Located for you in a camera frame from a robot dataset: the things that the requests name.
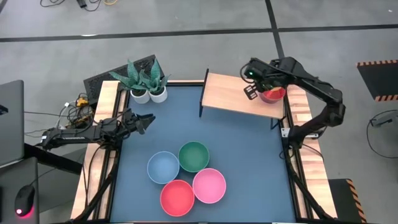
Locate large light blue bowl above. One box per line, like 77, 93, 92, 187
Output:
146, 151, 180, 185

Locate grey floor device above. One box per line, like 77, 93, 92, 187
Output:
369, 111, 398, 128

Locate snake plant in white pot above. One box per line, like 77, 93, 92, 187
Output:
108, 58, 152, 105
139, 58, 171, 104

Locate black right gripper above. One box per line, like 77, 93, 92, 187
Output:
242, 57, 280, 101

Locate tangled black cables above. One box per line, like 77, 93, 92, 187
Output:
24, 93, 96, 138

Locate black floor cable loop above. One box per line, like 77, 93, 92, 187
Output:
366, 109, 398, 159

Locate wooden table side board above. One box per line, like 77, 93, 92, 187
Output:
285, 84, 339, 219
70, 80, 128, 220

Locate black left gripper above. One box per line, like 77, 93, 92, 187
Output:
123, 108, 156, 137

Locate large green bowl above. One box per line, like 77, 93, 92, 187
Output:
177, 141, 211, 174

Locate large pink bowl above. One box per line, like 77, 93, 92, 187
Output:
192, 167, 227, 205

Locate wooden shelf with black frame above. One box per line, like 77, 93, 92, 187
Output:
198, 68, 287, 130

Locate grey laptop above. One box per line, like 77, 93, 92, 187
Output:
0, 80, 25, 167

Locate black computer mouse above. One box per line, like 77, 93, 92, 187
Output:
14, 185, 35, 218

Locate black metal table frame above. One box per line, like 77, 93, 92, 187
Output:
93, 79, 333, 224

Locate large red bowl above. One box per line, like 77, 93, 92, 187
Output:
159, 179, 196, 218

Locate black hazard striped floor mat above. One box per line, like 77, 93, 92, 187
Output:
356, 59, 398, 102
328, 179, 368, 224

